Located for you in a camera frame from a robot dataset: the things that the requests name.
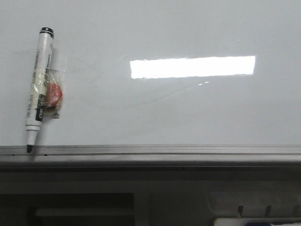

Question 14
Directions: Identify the black whiteboard marker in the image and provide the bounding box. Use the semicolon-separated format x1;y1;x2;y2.
25;27;54;153

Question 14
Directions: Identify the aluminium whiteboard frame rail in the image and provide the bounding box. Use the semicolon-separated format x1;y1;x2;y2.
0;145;301;169

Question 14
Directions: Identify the white whiteboard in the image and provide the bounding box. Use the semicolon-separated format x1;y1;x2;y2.
0;0;301;145

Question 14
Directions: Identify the white eraser in tray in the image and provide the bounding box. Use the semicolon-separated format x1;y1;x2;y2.
214;217;301;226

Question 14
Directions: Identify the red magnet taped to marker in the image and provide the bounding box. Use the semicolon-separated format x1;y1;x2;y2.
44;69;64;119

